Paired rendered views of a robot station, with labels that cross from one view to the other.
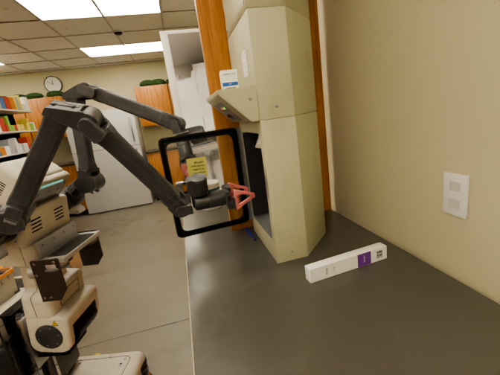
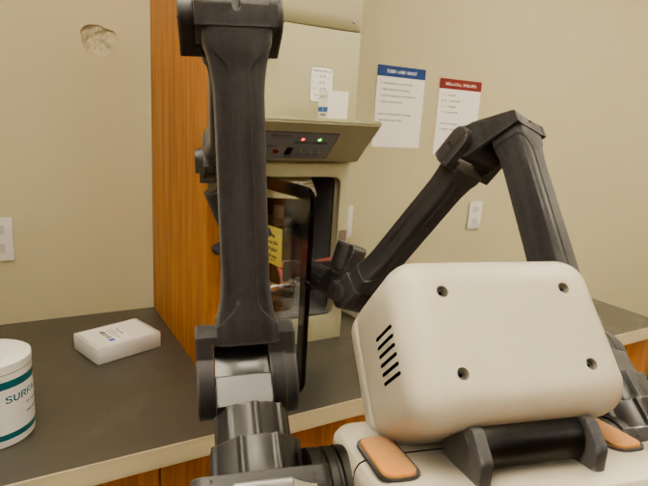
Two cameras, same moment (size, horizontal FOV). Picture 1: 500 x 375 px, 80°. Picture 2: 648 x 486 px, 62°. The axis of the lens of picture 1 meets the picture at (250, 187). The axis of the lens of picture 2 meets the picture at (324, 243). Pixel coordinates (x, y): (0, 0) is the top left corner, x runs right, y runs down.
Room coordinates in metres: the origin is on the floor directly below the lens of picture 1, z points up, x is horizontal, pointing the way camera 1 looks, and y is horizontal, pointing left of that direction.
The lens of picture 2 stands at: (1.39, 1.21, 1.51)
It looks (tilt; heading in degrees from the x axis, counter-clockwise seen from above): 13 degrees down; 251
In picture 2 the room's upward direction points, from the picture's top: 3 degrees clockwise
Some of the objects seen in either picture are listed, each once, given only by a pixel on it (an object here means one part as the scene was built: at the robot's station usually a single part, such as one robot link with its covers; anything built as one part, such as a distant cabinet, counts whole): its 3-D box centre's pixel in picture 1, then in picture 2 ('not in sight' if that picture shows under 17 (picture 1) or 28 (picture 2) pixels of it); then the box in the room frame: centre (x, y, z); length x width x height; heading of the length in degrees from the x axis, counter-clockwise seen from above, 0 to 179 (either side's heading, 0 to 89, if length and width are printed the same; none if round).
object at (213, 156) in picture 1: (206, 183); (266, 275); (1.15, 0.17, 1.19); 0.30 x 0.01 x 0.40; 106
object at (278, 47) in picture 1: (284, 140); (271, 188); (1.08, -0.15, 1.33); 0.32 x 0.25 x 0.77; 12
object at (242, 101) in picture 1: (229, 108); (308, 140); (1.04, 0.03, 1.46); 0.32 x 0.12 x 0.10; 12
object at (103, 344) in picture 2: not in sight; (118, 339); (1.45, -0.09, 0.96); 0.16 x 0.12 x 0.04; 30
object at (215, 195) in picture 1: (219, 198); (321, 278); (1.01, 0.11, 1.16); 0.10 x 0.07 x 0.07; 12
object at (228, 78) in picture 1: (228, 81); (333, 104); (0.98, 0.02, 1.54); 0.05 x 0.05 x 0.06; 8
